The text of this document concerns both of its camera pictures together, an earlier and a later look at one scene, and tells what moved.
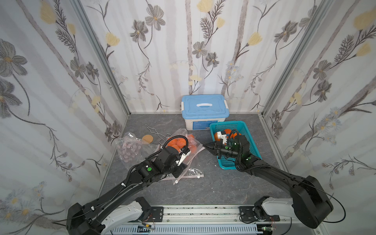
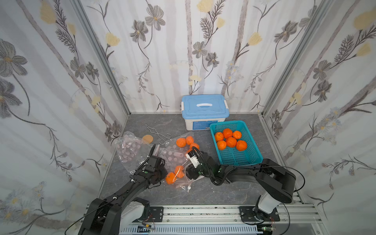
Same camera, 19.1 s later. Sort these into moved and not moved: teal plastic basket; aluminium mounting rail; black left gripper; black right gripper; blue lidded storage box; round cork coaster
Moved: black right gripper; black left gripper
Not moved: teal plastic basket; aluminium mounting rail; round cork coaster; blue lidded storage box
